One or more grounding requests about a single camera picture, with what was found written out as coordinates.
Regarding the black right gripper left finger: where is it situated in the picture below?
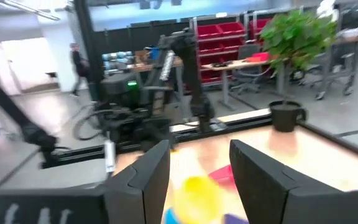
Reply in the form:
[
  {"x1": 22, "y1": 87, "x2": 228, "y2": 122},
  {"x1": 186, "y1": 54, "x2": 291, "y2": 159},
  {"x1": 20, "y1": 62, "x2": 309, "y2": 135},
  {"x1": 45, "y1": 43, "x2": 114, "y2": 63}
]
[{"x1": 0, "y1": 139, "x2": 171, "y2": 224}]

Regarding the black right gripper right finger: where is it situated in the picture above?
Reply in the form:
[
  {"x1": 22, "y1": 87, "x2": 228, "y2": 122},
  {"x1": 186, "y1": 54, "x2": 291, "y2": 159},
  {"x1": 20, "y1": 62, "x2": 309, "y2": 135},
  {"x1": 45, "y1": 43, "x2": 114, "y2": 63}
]
[{"x1": 230, "y1": 139, "x2": 358, "y2": 224}]

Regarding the purple measuring cup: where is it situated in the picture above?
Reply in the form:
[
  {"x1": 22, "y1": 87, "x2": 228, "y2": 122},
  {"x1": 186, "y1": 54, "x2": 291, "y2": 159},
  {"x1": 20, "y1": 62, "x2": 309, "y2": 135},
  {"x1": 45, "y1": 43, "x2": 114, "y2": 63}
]
[{"x1": 224, "y1": 213, "x2": 250, "y2": 224}]

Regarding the turquoise measuring cup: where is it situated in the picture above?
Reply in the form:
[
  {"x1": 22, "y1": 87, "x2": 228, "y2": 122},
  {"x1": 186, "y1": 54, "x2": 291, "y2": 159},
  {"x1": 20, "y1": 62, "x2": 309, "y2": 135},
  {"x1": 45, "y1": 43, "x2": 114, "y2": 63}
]
[{"x1": 163, "y1": 207, "x2": 180, "y2": 224}]

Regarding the red measuring cup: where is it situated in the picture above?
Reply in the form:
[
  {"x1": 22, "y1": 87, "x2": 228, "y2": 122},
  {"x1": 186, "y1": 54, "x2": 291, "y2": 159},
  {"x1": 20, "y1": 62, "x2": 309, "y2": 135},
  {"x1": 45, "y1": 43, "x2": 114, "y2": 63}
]
[{"x1": 208, "y1": 164, "x2": 236, "y2": 190}]

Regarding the yellow measuring cup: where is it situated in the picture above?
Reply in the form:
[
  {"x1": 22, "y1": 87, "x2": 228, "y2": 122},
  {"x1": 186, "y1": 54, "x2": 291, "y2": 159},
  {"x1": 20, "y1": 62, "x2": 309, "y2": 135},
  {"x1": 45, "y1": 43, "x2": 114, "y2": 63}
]
[{"x1": 172, "y1": 175, "x2": 222, "y2": 224}]

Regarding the grey office chair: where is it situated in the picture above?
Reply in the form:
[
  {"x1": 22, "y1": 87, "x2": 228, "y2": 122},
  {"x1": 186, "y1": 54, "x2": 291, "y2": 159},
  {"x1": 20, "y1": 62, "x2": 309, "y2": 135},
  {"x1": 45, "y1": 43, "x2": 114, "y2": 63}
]
[{"x1": 230, "y1": 43, "x2": 262, "y2": 94}]

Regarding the person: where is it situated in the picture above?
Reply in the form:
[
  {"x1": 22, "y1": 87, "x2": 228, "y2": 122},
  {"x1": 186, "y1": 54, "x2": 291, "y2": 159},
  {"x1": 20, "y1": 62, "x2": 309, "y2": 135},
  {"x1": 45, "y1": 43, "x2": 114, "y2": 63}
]
[{"x1": 69, "y1": 42, "x2": 90, "y2": 97}]

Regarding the wooden desk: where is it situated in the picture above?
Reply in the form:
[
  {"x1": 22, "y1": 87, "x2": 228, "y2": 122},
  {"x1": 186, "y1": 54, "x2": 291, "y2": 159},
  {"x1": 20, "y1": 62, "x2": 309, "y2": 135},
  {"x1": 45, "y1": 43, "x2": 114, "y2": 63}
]
[{"x1": 202, "y1": 58, "x2": 288, "y2": 110}]

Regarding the green plant in black pot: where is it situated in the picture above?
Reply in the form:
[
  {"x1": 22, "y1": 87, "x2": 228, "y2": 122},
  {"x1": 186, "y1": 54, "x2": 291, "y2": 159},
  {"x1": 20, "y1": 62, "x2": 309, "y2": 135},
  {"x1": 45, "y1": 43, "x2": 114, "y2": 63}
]
[{"x1": 259, "y1": 9, "x2": 338, "y2": 133}]

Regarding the red storage bin rack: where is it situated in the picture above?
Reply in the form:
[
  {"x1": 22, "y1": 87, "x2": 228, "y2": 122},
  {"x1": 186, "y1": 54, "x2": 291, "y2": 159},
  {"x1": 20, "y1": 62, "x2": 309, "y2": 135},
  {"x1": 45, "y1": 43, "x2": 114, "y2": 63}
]
[{"x1": 191, "y1": 14, "x2": 279, "y2": 85}]

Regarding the white humanoid robot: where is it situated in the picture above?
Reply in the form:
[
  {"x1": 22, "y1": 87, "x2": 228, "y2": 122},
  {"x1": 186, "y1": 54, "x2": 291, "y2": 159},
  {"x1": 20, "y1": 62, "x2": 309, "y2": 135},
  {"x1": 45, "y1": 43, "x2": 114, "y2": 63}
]
[{"x1": 317, "y1": 0, "x2": 337, "y2": 18}]

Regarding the black aluminium table frame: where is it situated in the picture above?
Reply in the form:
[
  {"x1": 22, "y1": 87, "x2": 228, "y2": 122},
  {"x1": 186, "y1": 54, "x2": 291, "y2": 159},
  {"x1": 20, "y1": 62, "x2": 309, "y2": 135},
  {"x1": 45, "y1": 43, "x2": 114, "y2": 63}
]
[{"x1": 0, "y1": 58, "x2": 358, "y2": 170}]

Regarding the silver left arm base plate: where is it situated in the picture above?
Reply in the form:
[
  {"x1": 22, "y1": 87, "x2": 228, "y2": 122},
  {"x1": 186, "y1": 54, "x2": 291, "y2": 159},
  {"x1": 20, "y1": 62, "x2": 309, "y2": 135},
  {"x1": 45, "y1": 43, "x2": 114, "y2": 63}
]
[{"x1": 209, "y1": 122, "x2": 229, "y2": 131}]

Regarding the black vertical post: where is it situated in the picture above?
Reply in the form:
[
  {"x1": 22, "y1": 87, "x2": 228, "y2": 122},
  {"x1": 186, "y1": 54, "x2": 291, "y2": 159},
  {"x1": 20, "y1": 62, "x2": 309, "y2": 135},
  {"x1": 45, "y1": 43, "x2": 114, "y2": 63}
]
[{"x1": 73, "y1": 0, "x2": 101, "y2": 103}]

